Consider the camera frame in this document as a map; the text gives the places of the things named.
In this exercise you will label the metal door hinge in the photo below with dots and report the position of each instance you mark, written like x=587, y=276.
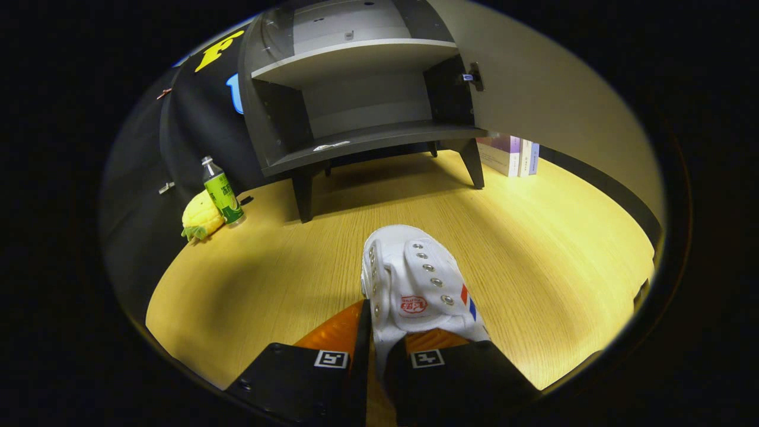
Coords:
x=472, y=76

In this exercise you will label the silver clip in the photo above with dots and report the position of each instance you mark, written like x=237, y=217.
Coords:
x=166, y=187

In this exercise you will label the green drink bottle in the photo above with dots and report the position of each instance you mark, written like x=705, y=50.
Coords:
x=222, y=193

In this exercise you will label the white canvas shoe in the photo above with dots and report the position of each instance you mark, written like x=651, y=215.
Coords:
x=409, y=273

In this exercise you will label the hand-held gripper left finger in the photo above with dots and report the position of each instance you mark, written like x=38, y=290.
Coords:
x=296, y=379

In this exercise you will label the purple cover book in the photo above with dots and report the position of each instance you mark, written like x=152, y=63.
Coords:
x=501, y=155

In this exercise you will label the blue cover book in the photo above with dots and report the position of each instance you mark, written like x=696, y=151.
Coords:
x=534, y=158

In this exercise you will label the red clip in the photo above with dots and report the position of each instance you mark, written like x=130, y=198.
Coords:
x=164, y=93

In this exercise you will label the white cover book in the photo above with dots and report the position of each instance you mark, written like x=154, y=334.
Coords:
x=525, y=158

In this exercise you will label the black backdrop cloth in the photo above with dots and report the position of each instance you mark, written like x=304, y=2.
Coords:
x=178, y=148

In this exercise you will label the grey shoe cabinet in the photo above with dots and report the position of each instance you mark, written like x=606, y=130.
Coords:
x=356, y=56

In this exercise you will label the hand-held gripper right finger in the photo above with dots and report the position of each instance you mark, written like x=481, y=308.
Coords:
x=462, y=385

